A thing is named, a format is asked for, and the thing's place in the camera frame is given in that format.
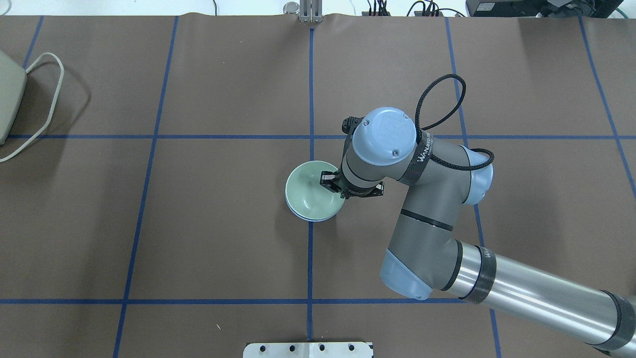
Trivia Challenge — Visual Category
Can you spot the black laptop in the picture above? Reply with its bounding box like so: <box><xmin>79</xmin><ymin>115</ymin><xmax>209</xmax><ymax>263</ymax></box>
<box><xmin>465</xmin><ymin>0</ymin><xmax>623</xmax><ymax>18</ymax></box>

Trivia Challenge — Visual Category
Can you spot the small metal cylinder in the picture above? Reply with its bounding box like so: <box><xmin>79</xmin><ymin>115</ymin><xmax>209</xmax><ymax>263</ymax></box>
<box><xmin>283</xmin><ymin>1</ymin><xmax>301</xmax><ymax>16</ymax></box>

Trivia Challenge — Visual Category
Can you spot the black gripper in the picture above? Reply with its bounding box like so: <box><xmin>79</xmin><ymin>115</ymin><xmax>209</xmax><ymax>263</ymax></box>
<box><xmin>320</xmin><ymin>170</ymin><xmax>385</xmax><ymax>199</ymax></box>

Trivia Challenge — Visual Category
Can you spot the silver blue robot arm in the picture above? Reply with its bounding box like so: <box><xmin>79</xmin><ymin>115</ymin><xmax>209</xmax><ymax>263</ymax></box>
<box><xmin>320</xmin><ymin>107</ymin><xmax>635</xmax><ymax>358</ymax></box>

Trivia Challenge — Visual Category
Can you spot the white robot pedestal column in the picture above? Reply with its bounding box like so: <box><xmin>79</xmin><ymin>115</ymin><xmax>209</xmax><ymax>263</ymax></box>
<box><xmin>242</xmin><ymin>342</ymin><xmax>375</xmax><ymax>358</ymax></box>

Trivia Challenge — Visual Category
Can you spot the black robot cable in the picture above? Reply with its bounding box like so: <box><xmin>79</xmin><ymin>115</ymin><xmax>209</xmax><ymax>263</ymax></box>
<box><xmin>414</xmin><ymin>74</ymin><xmax>495</xmax><ymax>172</ymax></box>

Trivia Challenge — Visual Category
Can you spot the cream toaster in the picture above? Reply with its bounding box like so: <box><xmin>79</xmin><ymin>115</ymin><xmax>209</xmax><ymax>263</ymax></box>
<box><xmin>0</xmin><ymin>51</ymin><xmax>27</xmax><ymax>145</ymax></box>

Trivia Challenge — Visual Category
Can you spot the white toaster power cable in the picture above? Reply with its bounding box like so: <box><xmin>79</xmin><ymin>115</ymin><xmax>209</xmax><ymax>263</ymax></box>
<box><xmin>0</xmin><ymin>52</ymin><xmax>65</xmax><ymax>164</ymax></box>

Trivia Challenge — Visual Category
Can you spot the aluminium frame post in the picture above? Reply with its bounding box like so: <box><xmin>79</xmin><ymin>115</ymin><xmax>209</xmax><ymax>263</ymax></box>
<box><xmin>298</xmin><ymin>0</ymin><xmax>324</xmax><ymax>23</ymax></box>

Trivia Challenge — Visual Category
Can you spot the blue bowl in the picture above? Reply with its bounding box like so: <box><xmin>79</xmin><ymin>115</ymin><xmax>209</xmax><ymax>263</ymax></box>
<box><xmin>286</xmin><ymin>201</ymin><xmax>344</xmax><ymax>222</ymax></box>

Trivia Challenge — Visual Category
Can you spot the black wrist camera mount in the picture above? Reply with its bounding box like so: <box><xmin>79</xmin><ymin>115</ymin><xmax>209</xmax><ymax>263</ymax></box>
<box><xmin>341</xmin><ymin>116</ymin><xmax>365</xmax><ymax>138</ymax></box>

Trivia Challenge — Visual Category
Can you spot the green bowl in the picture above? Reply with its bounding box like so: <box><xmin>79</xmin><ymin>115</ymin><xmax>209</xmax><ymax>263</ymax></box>
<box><xmin>284</xmin><ymin>161</ymin><xmax>345</xmax><ymax>206</ymax></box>

